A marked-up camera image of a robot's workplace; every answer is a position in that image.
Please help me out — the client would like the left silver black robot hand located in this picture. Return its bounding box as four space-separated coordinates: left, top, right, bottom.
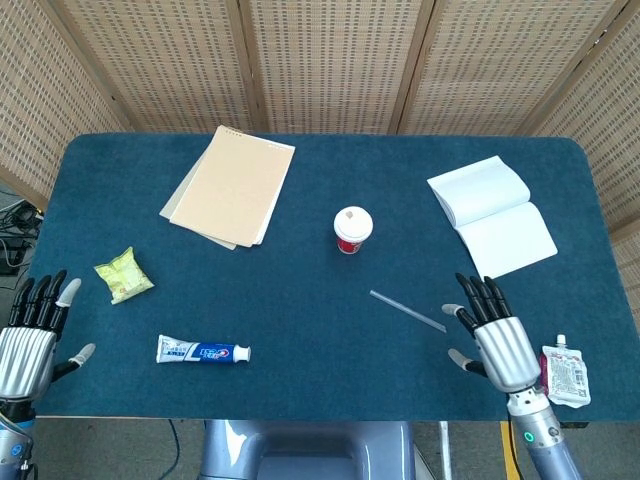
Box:
0 269 97 401

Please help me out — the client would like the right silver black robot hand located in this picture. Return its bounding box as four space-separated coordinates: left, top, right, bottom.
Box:
441 272 540 395

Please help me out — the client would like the transparent plastic straw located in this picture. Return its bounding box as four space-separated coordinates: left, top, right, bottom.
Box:
369 289 448 333

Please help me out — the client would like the red paper cup white lid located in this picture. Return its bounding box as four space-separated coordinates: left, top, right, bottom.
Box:
333 206 375 255

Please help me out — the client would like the white spouted drink pouch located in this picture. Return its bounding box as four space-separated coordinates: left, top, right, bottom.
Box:
538 333 592 410

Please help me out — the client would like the open white notebook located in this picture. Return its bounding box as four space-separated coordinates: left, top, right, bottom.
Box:
426 155 559 282

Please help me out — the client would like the white table leg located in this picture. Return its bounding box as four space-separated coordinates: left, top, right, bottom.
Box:
439 421 454 480

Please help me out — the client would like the green snack packet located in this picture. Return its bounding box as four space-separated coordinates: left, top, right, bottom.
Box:
93 246 155 306

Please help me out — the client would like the blue white toothpaste tube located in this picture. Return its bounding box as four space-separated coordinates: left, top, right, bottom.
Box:
156 333 253 366

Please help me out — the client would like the blue-grey robot torso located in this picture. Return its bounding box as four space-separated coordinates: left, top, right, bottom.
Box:
199 419 416 480

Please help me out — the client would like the tan paper notepad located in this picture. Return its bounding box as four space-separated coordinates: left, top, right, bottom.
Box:
158 124 296 251

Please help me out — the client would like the woven bamboo folding screen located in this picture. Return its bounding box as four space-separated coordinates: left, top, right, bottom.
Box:
0 0 640 351

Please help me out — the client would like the black floor cable bundle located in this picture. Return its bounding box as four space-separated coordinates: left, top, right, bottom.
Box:
0 197 44 276

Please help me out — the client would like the green floor cable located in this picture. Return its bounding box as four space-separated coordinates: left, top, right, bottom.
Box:
168 419 182 474

